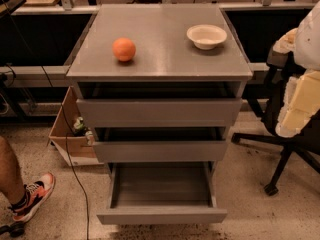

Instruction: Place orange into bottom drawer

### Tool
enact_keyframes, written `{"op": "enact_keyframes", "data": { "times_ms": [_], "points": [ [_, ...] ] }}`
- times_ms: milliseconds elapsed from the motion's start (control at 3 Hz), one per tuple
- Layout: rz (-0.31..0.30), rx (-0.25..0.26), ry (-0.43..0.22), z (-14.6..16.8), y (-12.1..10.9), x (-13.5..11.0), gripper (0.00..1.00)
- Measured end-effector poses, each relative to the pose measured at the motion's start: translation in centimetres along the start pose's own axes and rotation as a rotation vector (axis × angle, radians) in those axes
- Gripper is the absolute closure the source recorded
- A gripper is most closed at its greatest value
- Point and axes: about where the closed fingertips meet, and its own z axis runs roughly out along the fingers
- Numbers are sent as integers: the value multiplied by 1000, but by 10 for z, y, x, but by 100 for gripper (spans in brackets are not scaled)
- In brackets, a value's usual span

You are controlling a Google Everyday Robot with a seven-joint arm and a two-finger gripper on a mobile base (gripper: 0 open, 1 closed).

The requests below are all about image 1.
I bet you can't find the grey drawer cabinet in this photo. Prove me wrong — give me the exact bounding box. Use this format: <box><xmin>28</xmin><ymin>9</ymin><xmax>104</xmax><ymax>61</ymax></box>
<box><xmin>66</xmin><ymin>3</ymin><xmax>254</xmax><ymax>172</ymax></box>

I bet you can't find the grey middle drawer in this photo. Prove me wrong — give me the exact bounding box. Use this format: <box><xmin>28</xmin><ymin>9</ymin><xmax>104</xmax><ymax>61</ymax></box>
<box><xmin>94</xmin><ymin>127</ymin><xmax>227</xmax><ymax>163</ymax></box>

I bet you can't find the green white bottle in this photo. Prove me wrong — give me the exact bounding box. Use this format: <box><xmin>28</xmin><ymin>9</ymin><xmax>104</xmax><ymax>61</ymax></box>
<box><xmin>73</xmin><ymin>117</ymin><xmax>85</xmax><ymax>133</ymax></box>

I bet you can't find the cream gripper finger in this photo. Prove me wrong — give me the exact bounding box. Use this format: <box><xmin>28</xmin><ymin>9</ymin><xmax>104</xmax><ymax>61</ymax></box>
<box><xmin>281</xmin><ymin>70</ymin><xmax>320</xmax><ymax>133</ymax></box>

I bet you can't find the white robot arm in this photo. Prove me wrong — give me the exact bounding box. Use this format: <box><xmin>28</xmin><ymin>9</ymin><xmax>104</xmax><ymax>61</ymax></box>
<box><xmin>273</xmin><ymin>2</ymin><xmax>320</xmax><ymax>138</ymax></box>

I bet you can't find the cardboard box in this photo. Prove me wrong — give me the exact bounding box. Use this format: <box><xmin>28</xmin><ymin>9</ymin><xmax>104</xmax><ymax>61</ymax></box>
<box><xmin>49</xmin><ymin>87</ymin><xmax>98</xmax><ymax>166</ymax></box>

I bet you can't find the black floor cable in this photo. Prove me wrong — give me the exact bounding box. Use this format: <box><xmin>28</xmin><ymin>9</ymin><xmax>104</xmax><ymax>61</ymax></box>
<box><xmin>59</xmin><ymin>103</ymin><xmax>91</xmax><ymax>240</ymax></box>

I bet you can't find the grey drawer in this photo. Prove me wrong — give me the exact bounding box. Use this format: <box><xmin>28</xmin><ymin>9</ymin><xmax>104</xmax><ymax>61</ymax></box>
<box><xmin>77</xmin><ymin>82</ymin><xmax>241</xmax><ymax>127</ymax></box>
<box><xmin>94</xmin><ymin>127</ymin><xmax>227</xmax><ymax>163</ymax></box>
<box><xmin>97</xmin><ymin>162</ymin><xmax>227</xmax><ymax>225</ymax></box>

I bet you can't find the orange fruit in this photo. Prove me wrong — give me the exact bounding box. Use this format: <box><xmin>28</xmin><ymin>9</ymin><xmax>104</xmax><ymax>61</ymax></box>
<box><xmin>112</xmin><ymin>38</ymin><xmax>136</xmax><ymax>62</ymax></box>

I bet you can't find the black office chair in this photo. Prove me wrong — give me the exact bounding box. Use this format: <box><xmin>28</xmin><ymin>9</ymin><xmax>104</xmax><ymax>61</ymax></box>
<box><xmin>231</xmin><ymin>47</ymin><xmax>320</xmax><ymax>196</ymax></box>

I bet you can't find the orange white sneaker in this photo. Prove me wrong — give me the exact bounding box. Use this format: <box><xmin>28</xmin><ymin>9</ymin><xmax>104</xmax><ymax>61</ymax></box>
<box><xmin>10</xmin><ymin>173</ymin><xmax>55</xmax><ymax>222</ymax></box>

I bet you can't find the black chair caster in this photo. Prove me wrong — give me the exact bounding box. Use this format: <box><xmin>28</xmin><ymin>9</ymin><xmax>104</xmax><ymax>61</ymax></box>
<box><xmin>0</xmin><ymin>222</ymin><xmax>25</xmax><ymax>238</ymax></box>

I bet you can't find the grey bottom drawer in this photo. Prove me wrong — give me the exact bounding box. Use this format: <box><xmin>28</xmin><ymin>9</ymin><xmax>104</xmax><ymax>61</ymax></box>
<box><xmin>97</xmin><ymin>162</ymin><xmax>227</xmax><ymax>225</ymax></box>

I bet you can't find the grey top drawer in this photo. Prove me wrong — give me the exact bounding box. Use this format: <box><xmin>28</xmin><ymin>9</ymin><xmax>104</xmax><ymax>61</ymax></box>
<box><xmin>77</xmin><ymin>82</ymin><xmax>241</xmax><ymax>127</ymax></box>

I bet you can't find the white paper bowl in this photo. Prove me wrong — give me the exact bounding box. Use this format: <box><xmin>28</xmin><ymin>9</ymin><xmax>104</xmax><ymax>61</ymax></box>
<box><xmin>187</xmin><ymin>25</ymin><xmax>227</xmax><ymax>50</ymax></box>

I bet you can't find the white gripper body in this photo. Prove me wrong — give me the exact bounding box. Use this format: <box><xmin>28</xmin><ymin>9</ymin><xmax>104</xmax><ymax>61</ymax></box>
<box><xmin>276</xmin><ymin>77</ymin><xmax>312</xmax><ymax>138</ymax></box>

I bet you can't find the person's bare leg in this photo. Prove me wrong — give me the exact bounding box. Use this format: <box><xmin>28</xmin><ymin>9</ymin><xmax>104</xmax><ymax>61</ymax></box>
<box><xmin>0</xmin><ymin>136</ymin><xmax>25</xmax><ymax>204</ymax></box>

